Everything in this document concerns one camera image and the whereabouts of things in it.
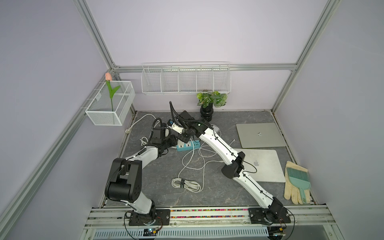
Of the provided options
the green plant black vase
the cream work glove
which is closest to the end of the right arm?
the green plant black vase

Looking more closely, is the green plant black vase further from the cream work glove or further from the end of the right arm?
the cream work glove

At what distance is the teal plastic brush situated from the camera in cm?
83

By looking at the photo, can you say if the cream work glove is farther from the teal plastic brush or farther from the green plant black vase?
the green plant black vase

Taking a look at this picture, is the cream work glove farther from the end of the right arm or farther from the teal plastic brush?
the end of the right arm

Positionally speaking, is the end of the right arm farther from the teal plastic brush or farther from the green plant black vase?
the teal plastic brush
